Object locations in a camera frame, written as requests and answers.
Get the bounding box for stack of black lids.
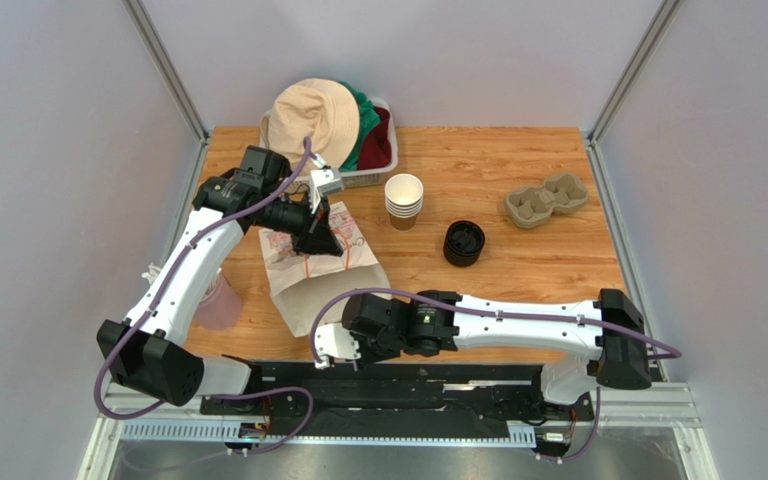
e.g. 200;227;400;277
443;220;486;267

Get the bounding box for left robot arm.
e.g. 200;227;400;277
93;138;344;416

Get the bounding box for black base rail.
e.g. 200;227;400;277
194;361;594;439

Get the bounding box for green cloth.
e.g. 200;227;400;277
339;82;381;172

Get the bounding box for white paper bag orange handles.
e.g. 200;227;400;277
259;202;390;338

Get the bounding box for stack of paper cups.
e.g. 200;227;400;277
384;173;424;231

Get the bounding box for white plastic basket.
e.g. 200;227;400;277
258;97;400;195

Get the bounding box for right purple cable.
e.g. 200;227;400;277
308;287;683;464

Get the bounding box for pink plastic cup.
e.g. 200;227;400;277
194;271;243;331

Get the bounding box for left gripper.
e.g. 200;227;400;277
252;189;343;258

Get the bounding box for beige bucket hat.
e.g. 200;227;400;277
260;78;360;167

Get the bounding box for dark red cloth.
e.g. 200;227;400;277
357;106;392;171

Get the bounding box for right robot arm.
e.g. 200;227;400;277
341;289;652;406

